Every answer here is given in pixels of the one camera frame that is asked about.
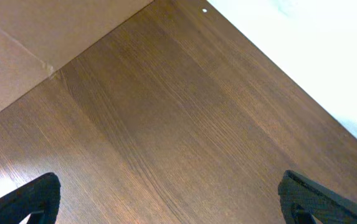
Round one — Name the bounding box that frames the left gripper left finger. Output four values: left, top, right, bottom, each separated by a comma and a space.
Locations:
0, 172, 61, 224

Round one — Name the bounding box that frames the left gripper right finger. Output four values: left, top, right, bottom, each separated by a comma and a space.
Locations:
278, 170, 357, 223

